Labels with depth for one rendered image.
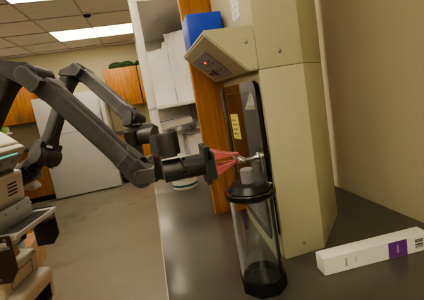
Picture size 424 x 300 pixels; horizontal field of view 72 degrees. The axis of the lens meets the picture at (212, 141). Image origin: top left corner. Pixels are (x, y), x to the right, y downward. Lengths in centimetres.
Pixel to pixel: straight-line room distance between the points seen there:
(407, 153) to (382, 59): 28
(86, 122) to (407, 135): 87
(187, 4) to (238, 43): 42
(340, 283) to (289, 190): 22
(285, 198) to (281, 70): 31
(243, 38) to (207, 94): 39
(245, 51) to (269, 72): 7
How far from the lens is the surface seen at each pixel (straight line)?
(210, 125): 103
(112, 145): 77
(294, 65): 72
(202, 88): 102
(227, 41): 67
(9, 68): 90
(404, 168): 103
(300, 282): 74
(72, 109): 82
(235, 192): 60
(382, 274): 77
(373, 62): 104
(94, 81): 129
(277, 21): 72
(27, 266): 140
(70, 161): 575
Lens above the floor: 137
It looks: 9 degrees down
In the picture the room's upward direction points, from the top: 10 degrees counter-clockwise
